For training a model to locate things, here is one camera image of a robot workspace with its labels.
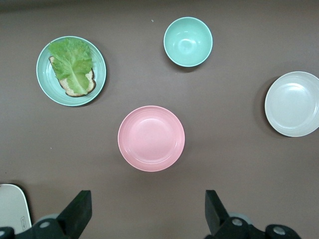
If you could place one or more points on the green plate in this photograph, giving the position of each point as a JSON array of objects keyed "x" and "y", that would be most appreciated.
[{"x": 45, "y": 74}]

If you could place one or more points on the small green bowl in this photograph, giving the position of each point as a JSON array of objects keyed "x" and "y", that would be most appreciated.
[{"x": 188, "y": 42}]

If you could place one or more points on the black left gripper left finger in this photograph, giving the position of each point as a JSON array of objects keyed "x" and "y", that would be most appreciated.
[{"x": 74, "y": 216}]

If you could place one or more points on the pink shallow bowl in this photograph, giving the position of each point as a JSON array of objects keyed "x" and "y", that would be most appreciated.
[{"x": 150, "y": 139}]

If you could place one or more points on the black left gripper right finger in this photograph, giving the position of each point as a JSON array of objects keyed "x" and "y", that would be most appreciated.
[{"x": 219, "y": 219}]

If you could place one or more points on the beige shallow bowl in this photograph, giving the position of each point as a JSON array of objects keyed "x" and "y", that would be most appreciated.
[{"x": 291, "y": 104}]

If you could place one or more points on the toasted bread slice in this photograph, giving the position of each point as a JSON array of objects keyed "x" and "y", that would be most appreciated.
[{"x": 65, "y": 85}]

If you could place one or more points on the green lettuce leaf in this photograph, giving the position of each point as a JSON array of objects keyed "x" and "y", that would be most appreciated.
[{"x": 72, "y": 64}]

